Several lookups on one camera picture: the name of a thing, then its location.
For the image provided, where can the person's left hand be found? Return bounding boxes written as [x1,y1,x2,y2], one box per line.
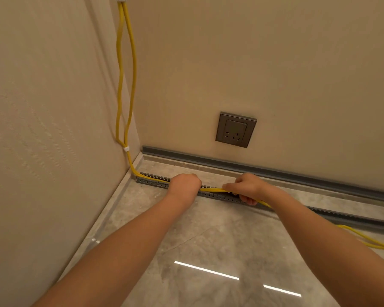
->
[167,173,202,206]

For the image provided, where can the person's right hand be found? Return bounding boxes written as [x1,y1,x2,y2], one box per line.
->
[222,173,274,207]

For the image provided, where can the yellow cable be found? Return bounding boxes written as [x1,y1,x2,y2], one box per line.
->
[115,1,384,253]
[122,1,384,251]

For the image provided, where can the person's right forearm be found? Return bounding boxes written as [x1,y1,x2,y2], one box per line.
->
[266,185,384,307]

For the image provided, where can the person's left forearm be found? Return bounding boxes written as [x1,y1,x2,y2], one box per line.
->
[32,191,196,307]

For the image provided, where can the grey slotted cable duct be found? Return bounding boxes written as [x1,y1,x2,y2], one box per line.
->
[135,171,384,236]

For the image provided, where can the grey cable duct cover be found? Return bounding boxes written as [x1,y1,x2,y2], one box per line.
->
[141,146,384,204]

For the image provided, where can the grey wall socket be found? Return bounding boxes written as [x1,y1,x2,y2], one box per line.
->
[215,111,258,149]

